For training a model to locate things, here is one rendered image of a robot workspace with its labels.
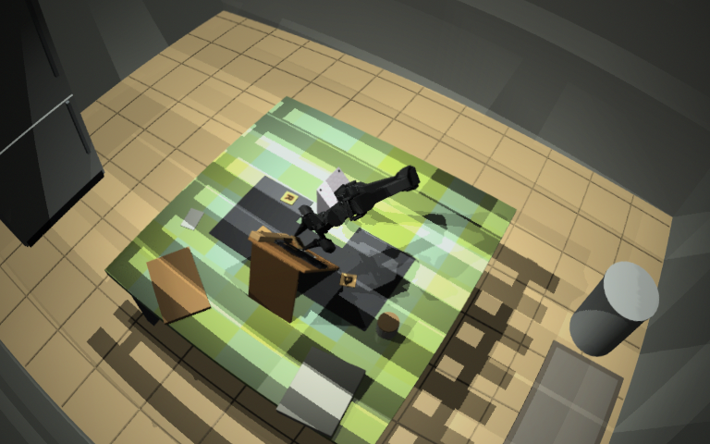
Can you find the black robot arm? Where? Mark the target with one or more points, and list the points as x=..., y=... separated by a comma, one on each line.
x=357, y=198

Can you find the tan flat board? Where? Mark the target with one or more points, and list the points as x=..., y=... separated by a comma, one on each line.
x=177, y=286

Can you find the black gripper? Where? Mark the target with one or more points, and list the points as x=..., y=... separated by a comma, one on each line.
x=326, y=244

